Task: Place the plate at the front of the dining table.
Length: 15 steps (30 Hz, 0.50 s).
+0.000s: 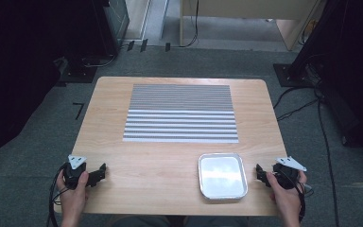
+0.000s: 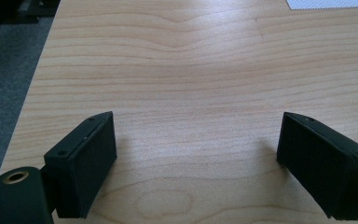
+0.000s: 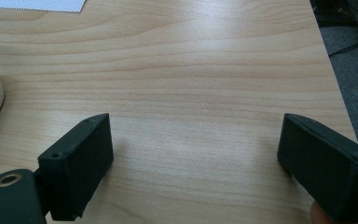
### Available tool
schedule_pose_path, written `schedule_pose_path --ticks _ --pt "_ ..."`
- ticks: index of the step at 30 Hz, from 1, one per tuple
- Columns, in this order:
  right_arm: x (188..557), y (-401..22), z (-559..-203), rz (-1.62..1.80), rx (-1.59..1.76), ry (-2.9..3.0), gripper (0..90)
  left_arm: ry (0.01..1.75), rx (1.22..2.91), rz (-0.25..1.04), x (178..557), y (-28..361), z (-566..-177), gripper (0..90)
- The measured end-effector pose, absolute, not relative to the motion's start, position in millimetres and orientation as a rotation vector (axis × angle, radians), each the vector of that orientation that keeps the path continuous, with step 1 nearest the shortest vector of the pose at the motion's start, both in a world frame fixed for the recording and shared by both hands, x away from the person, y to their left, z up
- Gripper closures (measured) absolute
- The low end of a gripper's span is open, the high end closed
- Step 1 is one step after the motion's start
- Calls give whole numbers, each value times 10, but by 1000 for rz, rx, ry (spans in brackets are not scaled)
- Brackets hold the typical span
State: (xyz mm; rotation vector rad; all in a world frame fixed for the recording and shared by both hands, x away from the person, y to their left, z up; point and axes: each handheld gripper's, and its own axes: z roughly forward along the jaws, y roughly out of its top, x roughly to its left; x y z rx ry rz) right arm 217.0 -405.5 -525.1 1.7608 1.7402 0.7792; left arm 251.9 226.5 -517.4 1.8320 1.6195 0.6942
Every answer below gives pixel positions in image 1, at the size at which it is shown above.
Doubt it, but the silver metal tray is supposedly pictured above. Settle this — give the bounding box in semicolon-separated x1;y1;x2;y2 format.
197;152;249;201

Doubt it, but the black metal stand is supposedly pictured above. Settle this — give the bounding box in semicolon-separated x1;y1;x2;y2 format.
58;0;121;85

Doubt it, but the black hanging cable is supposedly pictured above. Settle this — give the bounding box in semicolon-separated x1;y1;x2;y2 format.
181;0;200;49

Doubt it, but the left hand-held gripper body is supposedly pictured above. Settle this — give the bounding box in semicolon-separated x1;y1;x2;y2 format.
62;153;92;191

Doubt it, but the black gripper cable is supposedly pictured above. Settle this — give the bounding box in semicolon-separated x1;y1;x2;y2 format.
46;162;71;227
292;181;315;224

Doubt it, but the person's left hand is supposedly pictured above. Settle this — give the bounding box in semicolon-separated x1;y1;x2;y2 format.
56;170;90;218

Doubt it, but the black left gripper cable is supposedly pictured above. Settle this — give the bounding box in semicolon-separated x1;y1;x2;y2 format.
46;162;71;227

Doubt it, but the long black floor cable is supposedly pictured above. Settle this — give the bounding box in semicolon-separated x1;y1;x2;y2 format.
314;89;340;227

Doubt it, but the dark curtain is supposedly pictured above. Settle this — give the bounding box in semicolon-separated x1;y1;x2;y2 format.
291;0;363;162
0;0;108;168

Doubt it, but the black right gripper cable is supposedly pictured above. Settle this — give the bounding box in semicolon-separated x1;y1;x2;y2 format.
292;181;315;224

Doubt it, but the black stand base plate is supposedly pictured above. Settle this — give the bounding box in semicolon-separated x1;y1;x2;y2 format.
272;62;324;89

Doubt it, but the person's right hand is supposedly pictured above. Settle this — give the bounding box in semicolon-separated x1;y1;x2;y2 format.
265;169;308;219

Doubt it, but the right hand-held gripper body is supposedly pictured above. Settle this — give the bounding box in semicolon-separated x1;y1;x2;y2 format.
271;155;308;190

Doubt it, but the grey striped placemat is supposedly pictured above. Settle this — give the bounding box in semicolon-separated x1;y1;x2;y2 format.
122;83;240;145

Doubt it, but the light wooden desk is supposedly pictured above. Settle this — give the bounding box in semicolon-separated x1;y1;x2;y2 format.
179;0;326;52

